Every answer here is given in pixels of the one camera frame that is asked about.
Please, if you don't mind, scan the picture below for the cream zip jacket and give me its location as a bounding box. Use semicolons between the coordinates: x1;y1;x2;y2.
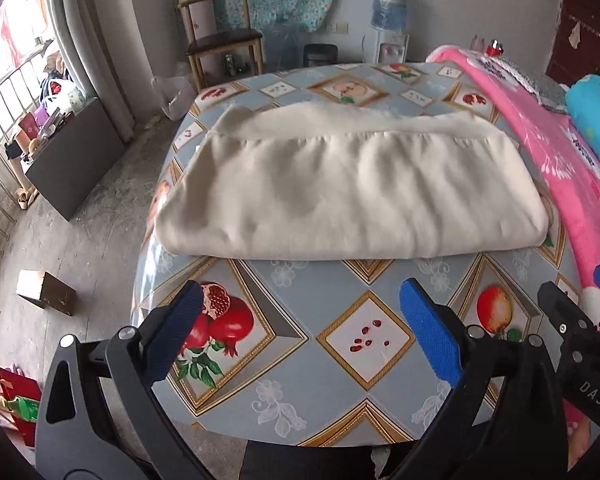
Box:
152;101;551;262

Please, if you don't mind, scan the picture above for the pink blanket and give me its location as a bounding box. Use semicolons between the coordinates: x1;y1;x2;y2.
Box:
425;45;600;468

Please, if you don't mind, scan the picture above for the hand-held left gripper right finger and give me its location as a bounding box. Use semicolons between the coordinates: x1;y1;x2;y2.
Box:
399;277;570;480

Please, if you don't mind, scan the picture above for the wooden chair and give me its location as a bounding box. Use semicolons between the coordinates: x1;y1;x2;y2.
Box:
177;0;266;91

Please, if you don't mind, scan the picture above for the dark red door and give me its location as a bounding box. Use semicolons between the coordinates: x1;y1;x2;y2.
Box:
547;0;600;86

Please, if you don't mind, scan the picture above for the pair of tan slippers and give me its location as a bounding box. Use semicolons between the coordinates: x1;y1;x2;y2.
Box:
14;187;38;211

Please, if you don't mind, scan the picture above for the white water dispenser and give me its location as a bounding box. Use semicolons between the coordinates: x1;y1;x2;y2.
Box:
362;30;411;66

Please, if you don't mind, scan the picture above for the clear plastic bag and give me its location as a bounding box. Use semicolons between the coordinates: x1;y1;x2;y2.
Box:
150;72;201;121

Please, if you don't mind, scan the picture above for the red gift box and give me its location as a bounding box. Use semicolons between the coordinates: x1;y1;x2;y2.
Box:
17;112;40;141

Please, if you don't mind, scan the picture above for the grey curtain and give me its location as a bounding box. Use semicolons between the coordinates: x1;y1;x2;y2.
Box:
55;0;153;143

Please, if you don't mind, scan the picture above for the small wooden box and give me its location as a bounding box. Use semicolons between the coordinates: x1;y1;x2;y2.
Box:
16;269;77;317

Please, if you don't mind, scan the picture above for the green packet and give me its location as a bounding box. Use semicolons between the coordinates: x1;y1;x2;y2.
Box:
0;396;41;423

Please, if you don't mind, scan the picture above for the red paper bag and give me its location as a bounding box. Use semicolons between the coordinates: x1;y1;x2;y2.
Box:
0;366;43;448

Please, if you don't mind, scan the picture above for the blue dotted pillow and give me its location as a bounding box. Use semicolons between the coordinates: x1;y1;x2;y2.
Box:
565;74;600;186

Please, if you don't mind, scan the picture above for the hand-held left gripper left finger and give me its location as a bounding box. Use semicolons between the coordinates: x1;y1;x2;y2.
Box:
34;280;205;480

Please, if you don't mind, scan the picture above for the blue water bottle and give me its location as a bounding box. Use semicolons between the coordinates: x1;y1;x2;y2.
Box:
370;0;412;33

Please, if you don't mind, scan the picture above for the grey knit cloth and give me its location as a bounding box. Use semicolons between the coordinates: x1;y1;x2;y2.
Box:
480;55;573;111

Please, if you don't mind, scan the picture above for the barred window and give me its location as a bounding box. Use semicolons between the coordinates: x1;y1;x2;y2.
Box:
0;0;81;321

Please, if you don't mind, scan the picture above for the translucent blue plastic bag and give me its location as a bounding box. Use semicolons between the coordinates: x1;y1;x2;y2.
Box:
267;22;303;68

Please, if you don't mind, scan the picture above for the black waste bin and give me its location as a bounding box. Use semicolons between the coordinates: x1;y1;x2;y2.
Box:
302;44;340;68

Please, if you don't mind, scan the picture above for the dark cabinet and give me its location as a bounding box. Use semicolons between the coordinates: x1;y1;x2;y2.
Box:
25;96;127;222

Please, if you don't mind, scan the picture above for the fruit print tablecloth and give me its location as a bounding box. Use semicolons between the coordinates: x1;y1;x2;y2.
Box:
130;61;598;448

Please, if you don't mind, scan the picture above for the white plastic bag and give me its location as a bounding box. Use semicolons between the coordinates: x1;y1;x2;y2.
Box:
40;80;86;113

